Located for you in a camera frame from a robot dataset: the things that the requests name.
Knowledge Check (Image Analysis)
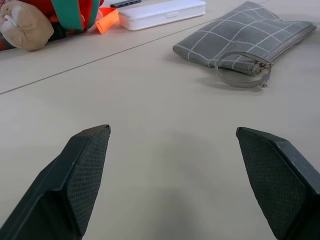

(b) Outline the grey USB hub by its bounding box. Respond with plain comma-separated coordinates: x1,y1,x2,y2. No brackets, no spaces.
109,0,141,8

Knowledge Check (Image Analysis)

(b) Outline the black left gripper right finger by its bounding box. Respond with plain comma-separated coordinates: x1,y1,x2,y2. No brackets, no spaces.
235,126,320,240

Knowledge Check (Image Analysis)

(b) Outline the white rectangular plastic box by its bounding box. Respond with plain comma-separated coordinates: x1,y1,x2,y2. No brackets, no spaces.
117,0,207,32

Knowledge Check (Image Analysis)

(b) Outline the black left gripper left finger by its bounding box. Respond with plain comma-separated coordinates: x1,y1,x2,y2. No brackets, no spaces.
0,124,112,240

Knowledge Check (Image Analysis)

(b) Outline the beige plush toy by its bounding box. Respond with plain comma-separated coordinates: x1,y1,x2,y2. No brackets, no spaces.
0,0,55,53

